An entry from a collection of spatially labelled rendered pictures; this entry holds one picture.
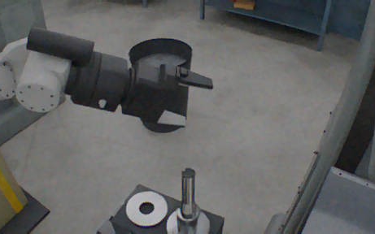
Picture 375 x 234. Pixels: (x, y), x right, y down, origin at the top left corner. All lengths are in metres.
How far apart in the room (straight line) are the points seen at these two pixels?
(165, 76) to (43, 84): 0.18
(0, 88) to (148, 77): 0.24
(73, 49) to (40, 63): 0.05
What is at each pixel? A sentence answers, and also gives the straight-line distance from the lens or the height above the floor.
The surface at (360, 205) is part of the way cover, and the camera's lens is 0.94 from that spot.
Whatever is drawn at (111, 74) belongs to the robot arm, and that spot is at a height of 1.48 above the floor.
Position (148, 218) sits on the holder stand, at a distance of 0.68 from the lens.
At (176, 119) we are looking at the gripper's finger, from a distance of 0.57.
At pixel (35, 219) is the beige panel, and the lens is 2.18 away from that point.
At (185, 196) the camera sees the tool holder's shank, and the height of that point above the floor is 1.26.
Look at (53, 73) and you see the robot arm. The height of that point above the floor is 1.50.
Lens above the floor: 1.72
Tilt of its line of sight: 40 degrees down
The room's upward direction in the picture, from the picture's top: straight up
